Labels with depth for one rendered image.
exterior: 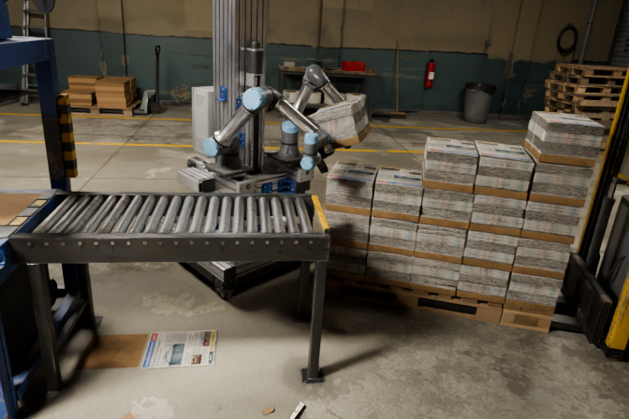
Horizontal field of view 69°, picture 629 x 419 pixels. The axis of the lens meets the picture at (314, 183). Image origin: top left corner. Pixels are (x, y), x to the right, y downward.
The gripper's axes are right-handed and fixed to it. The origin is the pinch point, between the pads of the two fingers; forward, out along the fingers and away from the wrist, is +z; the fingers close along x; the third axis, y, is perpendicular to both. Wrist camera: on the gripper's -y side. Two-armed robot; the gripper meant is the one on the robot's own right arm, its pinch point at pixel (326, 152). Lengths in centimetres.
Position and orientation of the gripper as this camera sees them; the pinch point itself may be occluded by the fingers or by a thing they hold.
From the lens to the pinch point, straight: 276.4
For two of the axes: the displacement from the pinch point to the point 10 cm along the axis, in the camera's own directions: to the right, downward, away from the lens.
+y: -2.9, -9.3, -2.1
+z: 3.0, -3.0, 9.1
